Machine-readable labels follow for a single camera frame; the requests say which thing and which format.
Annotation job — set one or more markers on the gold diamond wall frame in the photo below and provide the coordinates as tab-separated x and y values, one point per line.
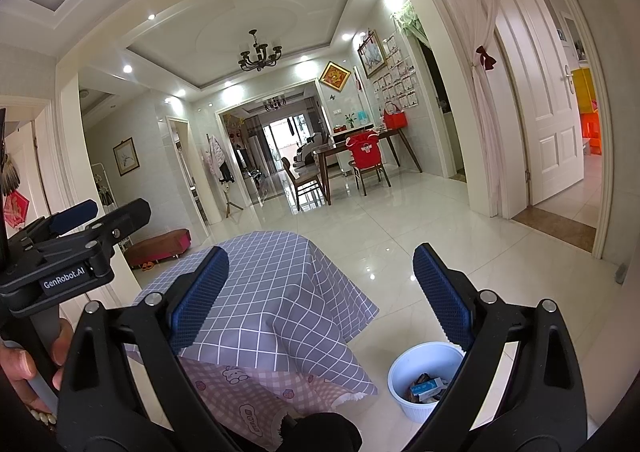
336	76

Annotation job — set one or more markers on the grey massage chair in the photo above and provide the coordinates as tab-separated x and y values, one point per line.
307	150

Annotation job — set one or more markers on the red wall decoration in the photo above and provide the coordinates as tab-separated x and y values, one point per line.
15	207

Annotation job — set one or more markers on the pink upholstered bench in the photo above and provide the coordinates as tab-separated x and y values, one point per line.
160	244

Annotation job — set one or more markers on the green valance curtain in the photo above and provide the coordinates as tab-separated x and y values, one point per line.
412	22

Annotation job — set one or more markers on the white clothes rack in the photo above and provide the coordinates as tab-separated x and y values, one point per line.
105	182

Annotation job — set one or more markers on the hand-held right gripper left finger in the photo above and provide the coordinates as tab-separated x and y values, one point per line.
197	302

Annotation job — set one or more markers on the dark wooden dining table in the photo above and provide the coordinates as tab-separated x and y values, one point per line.
340	147

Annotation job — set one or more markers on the large black chandelier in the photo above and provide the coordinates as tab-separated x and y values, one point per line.
260	55

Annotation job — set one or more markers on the pink printed cloth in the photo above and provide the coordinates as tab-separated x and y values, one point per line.
240	399

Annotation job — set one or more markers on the group of wall paper sheets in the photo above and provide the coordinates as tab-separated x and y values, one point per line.
397	82

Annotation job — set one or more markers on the white sideboard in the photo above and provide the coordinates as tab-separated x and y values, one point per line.
345	130

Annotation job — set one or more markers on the yellow cabinet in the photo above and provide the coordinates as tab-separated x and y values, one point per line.
584	92

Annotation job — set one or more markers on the red bag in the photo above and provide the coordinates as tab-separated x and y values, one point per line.
395	120

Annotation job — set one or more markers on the feather fan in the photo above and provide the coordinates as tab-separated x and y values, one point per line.
10	177

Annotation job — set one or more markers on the small black chandelier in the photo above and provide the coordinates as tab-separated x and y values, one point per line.
274	104

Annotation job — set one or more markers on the orange plastic stool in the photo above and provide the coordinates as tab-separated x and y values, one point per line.
592	135

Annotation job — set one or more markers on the white plastic bucket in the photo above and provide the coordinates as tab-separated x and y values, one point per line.
405	367

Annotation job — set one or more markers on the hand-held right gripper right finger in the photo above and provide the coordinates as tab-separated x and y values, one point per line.
442	297

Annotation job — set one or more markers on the red shirt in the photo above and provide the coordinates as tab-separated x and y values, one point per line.
365	148

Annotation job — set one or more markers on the white panel door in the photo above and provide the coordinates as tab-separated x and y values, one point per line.
540	107

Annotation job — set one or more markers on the small framed wall picture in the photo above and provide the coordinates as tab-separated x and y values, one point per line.
124	157

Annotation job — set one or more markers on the grey checked tablecloth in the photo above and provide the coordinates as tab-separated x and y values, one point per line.
285	302

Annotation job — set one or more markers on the wooden dining chair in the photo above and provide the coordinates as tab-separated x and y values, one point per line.
300	180

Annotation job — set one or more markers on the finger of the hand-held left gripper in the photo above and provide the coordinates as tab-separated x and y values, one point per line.
125	219
75	214

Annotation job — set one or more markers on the wooden chair with shirt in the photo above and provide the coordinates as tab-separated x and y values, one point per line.
372	177

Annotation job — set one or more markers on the coat stand with pink jacket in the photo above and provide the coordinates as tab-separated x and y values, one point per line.
215	155

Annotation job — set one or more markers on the blue white tissue packet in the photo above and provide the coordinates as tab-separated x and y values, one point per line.
429	388

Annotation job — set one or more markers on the large framed painting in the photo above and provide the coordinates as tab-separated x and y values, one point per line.
372	55

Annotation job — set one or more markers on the person's left hand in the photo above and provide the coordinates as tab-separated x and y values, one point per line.
22	367

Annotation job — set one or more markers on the dark red bow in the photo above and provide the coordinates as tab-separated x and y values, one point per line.
485	57

